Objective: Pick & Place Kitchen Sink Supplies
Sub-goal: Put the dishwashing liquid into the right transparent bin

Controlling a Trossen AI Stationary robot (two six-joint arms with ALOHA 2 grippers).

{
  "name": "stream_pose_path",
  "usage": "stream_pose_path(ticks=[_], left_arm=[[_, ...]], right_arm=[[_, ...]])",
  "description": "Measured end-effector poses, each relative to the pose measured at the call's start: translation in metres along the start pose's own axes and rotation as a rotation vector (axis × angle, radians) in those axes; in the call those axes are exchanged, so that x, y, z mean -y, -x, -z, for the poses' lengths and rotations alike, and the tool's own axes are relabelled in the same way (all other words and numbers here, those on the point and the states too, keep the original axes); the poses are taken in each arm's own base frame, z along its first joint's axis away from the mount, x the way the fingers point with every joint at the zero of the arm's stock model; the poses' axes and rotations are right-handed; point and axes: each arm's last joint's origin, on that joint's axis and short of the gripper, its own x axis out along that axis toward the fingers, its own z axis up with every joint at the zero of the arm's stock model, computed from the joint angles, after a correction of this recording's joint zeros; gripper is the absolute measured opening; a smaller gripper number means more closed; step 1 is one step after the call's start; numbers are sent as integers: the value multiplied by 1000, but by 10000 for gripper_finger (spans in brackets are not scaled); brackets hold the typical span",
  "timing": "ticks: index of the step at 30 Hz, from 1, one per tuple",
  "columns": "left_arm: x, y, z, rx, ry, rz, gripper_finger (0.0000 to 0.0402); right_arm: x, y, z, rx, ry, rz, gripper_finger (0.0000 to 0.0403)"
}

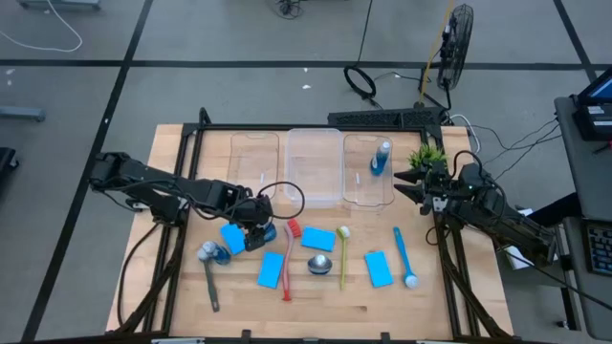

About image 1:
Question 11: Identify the tall clear plastic bin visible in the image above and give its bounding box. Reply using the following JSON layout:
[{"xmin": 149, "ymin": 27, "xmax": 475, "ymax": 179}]
[{"xmin": 285, "ymin": 127, "xmax": 344, "ymax": 210}]

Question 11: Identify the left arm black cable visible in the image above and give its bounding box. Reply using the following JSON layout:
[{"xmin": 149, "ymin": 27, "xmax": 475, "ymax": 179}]
[{"xmin": 255, "ymin": 180, "xmax": 306, "ymax": 222}]

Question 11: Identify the black table frame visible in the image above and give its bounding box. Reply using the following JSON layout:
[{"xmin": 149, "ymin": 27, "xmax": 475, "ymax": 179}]
[{"xmin": 113, "ymin": 106, "xmax": 515, "ymax": 341}]

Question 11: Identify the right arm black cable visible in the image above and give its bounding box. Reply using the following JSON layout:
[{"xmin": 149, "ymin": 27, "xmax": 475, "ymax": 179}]
[{"xmin": 452, "ymin": 149, "xmax": 487, "ymax": 173}]

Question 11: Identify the gray desk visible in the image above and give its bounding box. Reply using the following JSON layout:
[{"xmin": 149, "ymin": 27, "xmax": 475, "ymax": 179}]
[{"xmin": 553, "ymin": 93, "xmax": 612, "ymax": 341}]

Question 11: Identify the white floor cable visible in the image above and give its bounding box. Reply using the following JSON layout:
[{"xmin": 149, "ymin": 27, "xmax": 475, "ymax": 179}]
[{"xmin": 0, "ymin": 0, "xmax": 84, "ymax": 54}]

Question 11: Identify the black floor object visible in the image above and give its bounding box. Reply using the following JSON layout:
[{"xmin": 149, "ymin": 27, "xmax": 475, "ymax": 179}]
[{"xmin": 0, "ymin": 146, "xmax": 20, "ymax": 185}]

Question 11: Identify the white paper sheet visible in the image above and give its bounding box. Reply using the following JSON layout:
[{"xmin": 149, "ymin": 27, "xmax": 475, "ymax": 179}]
[{"xmin": 504, "ymin": 205, "xmax": 539, "ymax": 269}]

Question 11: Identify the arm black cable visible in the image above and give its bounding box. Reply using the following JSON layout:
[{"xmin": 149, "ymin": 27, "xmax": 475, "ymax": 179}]
[
  {"xmin": 452, "ymin": 149, "xmax": 487, "ymax": 173},
  {"xmin": 255, "ymin": 180, "xmax": 306, "ymax": 222}
]

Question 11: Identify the black cable bundle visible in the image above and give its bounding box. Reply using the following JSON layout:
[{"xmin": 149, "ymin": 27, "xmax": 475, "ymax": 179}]
[{"xmin": 272, "ymin": 0, "xmax": 305, "ymax": 20}]

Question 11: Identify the coiled black floor cable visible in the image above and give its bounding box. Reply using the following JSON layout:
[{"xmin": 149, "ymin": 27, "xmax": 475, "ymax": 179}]
[{"xmin": 342, "ymin": 0, "xmax": 383, "ymax": 110}]

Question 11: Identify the gray metal floor foot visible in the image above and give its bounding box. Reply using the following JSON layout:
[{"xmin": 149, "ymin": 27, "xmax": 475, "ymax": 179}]
[
  {"xmin": 17, "ymin": 0, "xmax": 102, "ymax": 11},
  {"xmin": 0, "ymin": 105, "xmax": 47, "ymax": 123}
]

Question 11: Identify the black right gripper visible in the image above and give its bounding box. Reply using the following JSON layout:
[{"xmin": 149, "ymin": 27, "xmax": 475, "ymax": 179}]
[{"xmin": 392, "ymin": 161, "xmax": 463, "ymax": 216}]

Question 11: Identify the red dish brush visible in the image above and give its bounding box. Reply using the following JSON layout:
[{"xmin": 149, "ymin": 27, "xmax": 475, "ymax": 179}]
[{"xmin": 280, "ymin": 218, "xmax": 303, "ymax": 302}]

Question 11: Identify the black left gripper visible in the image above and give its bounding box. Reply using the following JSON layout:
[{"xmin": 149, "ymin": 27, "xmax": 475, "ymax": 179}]
[{"xmin": 228, "ymin": 186, "xmax": 277, "ymax": 253}]

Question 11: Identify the yellow cable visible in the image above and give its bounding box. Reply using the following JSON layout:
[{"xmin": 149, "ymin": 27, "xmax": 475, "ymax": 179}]
[{"xmin": 418, "ymin": 0, "xmax": 456, "ymax": 105}]

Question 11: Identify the blue sponge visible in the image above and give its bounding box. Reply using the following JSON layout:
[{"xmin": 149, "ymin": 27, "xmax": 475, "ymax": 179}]
[
  {"xmin": 256, "ymin": 251, "xmax": 286, "ymax": 290},
  {"xmin": 219, "ymin": 223, "xmax": 247, "ymax": 256},
  {"xmin": 363, "ymin": 249, "xmax": 395, "ymax": 290},
  {"xmin": 300, "ymin": 226, "xmax": 338, "ymax": 253}
]

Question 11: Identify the black perforated bar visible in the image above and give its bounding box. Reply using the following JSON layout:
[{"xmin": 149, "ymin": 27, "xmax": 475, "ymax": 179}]
[{"xmin": 327, "ymin": 106, "xmax": 448, "ymax": 128}]

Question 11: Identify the shallow clear plastic bin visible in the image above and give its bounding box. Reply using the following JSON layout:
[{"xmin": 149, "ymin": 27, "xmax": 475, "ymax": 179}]
[
  {"xmin": 227, "ymin": 131, "xmax": 281, "ymax": 203},
  {"xmin": 341, "ymin": 133, "xmax": 396, "ymax": 212}
]

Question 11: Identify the laptop computer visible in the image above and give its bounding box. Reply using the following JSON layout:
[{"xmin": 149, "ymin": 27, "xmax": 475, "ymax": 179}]
[{"xmin": 572, "ymin": 66, "xmax": 612, "ymax": 142}]

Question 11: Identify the black floor fan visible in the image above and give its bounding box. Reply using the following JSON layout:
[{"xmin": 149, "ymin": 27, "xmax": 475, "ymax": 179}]
[{"xmin": 435, "ymin": 3, "xmax": 475, "ymax": 92}]

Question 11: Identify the black keyboard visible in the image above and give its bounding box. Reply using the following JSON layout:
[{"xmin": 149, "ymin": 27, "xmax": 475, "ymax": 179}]
[{"xmin": 583, "ymin": 220, "xmax": 612, "ymax": 278}]

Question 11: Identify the blue dish brush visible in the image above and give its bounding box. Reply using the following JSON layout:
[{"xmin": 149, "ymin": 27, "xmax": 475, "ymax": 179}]
[{"xmin": 392, "ymin": 226, "xmax": 421, "ymax": 290}]

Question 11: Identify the green plant white pot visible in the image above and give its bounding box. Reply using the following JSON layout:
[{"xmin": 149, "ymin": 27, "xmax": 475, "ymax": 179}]
[{"xmin": 406, "ymin": 143, "xmax": 449, "ymax": 171}]

